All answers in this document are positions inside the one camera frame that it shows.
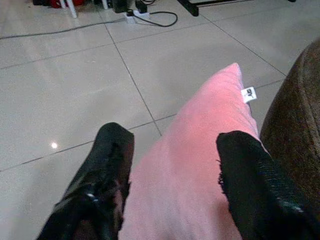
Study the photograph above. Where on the black box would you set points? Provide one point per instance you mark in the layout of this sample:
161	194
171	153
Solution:
120	5

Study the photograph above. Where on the white power strip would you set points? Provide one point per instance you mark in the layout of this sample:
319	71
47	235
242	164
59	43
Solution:
136	15

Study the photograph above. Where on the brown fabric sofa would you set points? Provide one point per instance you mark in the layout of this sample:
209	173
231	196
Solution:
295	130

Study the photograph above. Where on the pink velvet pillow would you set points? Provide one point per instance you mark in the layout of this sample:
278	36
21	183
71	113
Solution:
190	160

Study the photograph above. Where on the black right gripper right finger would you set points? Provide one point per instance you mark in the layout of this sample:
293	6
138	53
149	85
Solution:
255	185

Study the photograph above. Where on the red black device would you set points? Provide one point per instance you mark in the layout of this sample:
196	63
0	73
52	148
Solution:
56	3

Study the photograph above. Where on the black stand base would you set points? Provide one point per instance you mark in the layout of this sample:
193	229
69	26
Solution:
197	6

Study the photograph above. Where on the black power adapter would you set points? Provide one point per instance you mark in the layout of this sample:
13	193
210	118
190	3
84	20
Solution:
141	6

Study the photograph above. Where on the white chair leg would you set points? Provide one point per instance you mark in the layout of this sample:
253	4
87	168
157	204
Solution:
72	8

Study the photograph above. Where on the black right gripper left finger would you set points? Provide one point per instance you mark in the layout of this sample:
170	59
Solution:
100	175

